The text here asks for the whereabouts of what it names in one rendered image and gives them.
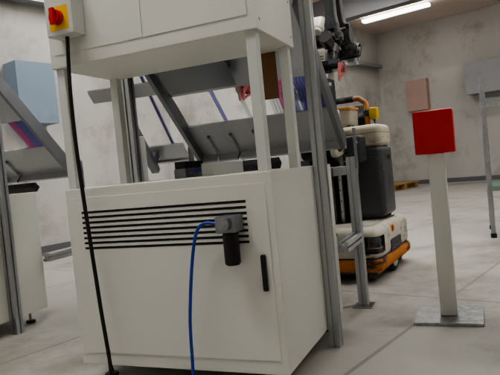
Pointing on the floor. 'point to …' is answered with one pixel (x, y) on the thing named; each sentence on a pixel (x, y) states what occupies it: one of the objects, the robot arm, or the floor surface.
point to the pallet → (405, 184)
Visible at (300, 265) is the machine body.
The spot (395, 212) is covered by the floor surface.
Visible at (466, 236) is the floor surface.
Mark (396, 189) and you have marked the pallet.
